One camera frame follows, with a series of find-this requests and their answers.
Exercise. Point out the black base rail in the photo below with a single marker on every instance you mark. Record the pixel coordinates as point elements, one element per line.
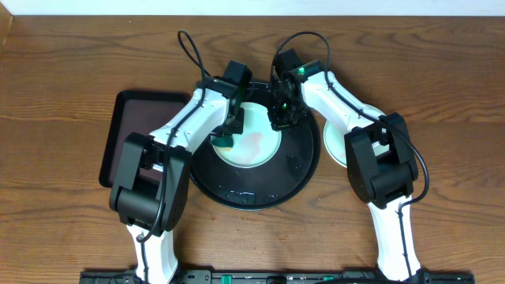
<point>234,277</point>

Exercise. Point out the black round tray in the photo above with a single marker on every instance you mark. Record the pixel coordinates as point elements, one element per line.
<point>270,184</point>

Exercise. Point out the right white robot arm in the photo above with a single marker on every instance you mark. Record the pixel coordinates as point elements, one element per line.
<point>381,162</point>

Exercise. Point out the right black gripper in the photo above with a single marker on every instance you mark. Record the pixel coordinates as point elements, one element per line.
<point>276,121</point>

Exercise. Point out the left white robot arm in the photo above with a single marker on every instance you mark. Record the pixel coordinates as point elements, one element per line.
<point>150,188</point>

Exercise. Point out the light blue plate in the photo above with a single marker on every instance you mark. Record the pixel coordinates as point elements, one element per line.
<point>257,144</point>

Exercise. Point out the pale green plate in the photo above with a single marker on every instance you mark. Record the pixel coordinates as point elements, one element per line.
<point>335,144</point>

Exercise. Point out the green yellow sponge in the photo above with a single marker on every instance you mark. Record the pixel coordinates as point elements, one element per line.
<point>222,143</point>

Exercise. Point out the black rectangular tray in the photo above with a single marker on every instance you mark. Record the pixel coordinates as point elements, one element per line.
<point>139,111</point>

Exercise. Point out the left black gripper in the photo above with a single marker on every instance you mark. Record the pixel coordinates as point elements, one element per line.
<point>230,128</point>

